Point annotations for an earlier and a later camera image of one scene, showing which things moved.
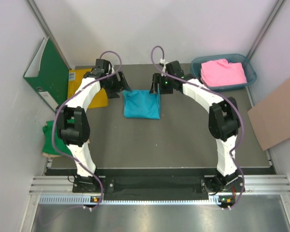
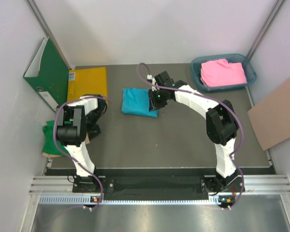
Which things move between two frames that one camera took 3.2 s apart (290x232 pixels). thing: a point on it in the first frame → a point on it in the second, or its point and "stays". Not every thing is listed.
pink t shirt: (220, 72) stays
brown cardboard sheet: (275, 119) stays
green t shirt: (60, 144) stays
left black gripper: (120, 85) → (93, 130)
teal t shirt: (140, 103) stays
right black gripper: (157, 79) → (153, 104)
